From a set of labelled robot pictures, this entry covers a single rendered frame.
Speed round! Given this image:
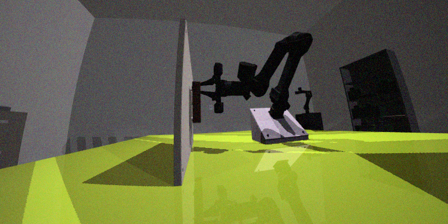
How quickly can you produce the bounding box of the dark red rectangular frame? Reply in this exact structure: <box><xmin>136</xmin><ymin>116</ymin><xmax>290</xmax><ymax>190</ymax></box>
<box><xmin>191</xmin><ymin>81</ymin><xmax>201</xmax><ymax>123</ymax></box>

